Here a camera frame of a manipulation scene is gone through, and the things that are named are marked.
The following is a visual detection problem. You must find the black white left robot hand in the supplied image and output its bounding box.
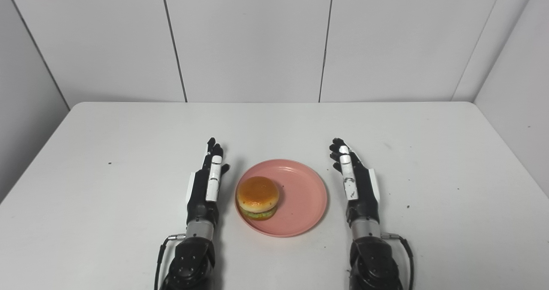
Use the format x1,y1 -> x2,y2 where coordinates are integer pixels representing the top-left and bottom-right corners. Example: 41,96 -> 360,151
185,137 -> 231,228

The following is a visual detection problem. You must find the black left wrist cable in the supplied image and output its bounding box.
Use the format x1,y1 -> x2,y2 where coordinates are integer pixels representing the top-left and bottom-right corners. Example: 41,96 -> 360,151
154,234 -> 187,290

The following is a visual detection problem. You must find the toy hamburger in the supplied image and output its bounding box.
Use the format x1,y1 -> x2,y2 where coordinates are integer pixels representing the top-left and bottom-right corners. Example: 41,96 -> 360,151
236,176 -> 280,221

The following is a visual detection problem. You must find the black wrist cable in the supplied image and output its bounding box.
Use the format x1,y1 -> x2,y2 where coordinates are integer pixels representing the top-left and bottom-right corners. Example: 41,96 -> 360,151
154,234 -> 187,290
381,233 -> 415,290

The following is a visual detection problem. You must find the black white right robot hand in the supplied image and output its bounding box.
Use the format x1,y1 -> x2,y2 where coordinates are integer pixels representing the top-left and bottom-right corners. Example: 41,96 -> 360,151
329,138 -> 381,227

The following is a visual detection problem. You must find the pink round plate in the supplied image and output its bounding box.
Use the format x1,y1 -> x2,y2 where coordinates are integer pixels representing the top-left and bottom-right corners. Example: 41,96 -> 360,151
234,159 -> 329,238

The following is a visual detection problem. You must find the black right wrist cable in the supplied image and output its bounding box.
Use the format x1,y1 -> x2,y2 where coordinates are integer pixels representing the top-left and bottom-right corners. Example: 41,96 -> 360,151
381,233 -> 415,290

